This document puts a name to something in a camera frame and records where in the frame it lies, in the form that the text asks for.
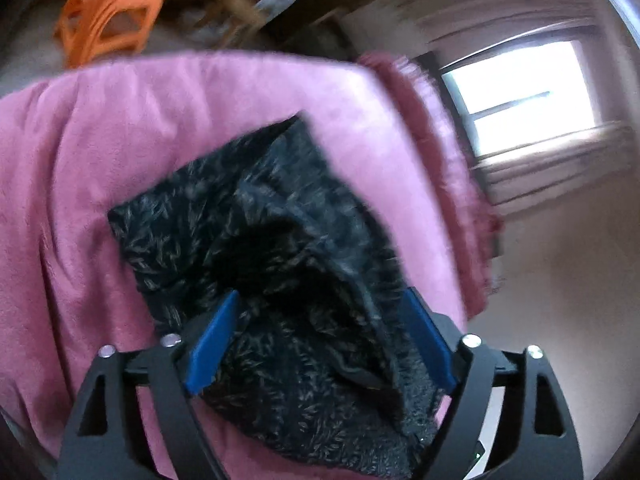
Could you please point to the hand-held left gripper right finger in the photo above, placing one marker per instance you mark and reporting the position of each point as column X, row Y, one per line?
column 425, row 335

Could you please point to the black leaf-patterned pants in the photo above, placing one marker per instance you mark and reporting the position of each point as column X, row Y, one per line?
column 280, row 240

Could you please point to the patterned beige curtain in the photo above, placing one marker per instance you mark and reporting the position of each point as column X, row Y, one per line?
column 500, row 20
column 550, row 165

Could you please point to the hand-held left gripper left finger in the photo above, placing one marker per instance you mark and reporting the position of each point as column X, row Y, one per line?
column 212, row 345

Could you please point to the wooden desk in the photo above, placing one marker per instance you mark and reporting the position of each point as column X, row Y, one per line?
column 240, row 7

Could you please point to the pink duvet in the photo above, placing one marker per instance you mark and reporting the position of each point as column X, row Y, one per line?
column 425, row 110

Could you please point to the bright window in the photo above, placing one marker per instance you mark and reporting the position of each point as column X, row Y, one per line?
column 525, row 75

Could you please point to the pink bed sheet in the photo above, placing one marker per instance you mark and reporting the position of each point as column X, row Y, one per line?
column 100, row 160

